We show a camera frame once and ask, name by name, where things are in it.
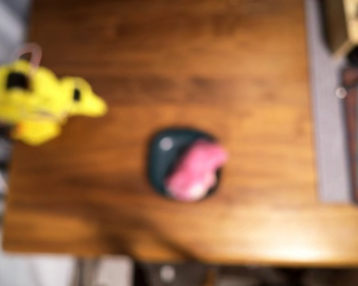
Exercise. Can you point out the yellow forked gripper finger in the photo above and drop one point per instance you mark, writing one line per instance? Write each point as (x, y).
(96, 107)

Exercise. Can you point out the pink plush strawberry bear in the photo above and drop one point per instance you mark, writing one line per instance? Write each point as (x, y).
(197, 169)

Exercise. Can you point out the yellow robot base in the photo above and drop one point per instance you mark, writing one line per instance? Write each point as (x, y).
(38, 132)

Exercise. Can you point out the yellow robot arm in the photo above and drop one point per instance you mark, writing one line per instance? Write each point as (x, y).
(44, 89)

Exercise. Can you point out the black orange table clamp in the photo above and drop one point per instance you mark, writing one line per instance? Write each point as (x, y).
(1, 129)

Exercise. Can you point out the dark teal square plate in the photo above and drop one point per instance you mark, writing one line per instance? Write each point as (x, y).
(164, 155)

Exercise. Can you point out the grey cutting mat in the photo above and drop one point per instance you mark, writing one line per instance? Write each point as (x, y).
(328, 119)

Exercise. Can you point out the light wooden box stand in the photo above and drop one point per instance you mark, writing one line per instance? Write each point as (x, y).
(335, 26)

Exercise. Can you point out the dark printed mouse pad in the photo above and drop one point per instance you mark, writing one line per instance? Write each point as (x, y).
(353, 143)

